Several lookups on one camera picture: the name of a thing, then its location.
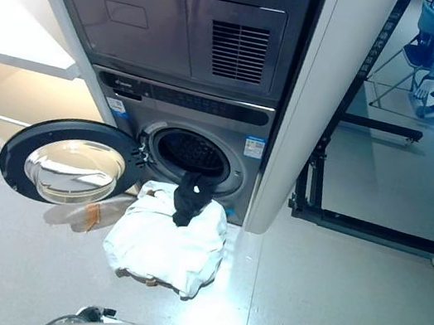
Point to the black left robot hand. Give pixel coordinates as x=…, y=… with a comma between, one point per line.
x=95, y=313

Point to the black garment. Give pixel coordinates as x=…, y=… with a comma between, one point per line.
x=188, y=204

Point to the beige fabric laundry basket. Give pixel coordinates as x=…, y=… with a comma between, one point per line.
x=134, y=275

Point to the round washing machine door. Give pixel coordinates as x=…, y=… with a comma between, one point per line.
x=17, y=152

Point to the grey front-load washing machine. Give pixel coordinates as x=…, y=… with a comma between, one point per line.
x=240, y=171

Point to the white garment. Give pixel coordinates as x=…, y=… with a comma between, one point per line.
x=168, y=246

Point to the blue energy label sticker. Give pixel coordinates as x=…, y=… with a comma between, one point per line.
x=255, y=148

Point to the small blue white sticker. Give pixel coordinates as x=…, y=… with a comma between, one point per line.
x=115, y=107

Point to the dark caster wheel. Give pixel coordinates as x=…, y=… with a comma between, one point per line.
x=412, y=141

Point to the white cabinet side panel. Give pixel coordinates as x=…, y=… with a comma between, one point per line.
x=315, y=104

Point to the grey stacked tumble dryer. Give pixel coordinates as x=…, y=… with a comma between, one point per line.
x=139, y=31

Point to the white shelving unit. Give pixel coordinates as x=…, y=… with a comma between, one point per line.
x=13, y=30

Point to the blue folding chair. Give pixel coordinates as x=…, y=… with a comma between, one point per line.
x=430, y=23

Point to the black metal frame stand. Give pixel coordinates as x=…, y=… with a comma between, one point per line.
x=377, y=233

